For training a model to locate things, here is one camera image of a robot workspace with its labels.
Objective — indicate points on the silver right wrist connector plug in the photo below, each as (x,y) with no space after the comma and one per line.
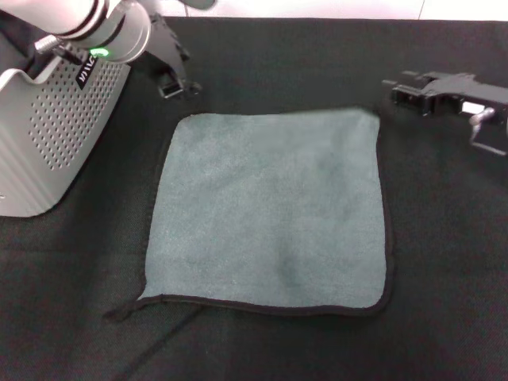
(482,117)

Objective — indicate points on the grey yellow towel black trim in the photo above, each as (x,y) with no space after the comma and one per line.
(270,206)

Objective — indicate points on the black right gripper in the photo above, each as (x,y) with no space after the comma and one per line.
(452,93)

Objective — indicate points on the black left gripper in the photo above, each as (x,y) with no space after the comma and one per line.
(162,47)

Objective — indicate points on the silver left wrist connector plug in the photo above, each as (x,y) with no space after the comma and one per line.
(55,47)

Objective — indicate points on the black fabric box liner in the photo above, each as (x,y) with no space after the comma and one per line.
(16,47)

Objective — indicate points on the grey perforated storage box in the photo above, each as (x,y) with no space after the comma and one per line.
(51,143)

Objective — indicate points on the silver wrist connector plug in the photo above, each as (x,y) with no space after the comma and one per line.
(482,117)
(55,47)

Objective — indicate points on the black tablecloth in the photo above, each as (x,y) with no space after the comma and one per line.
(254,349)

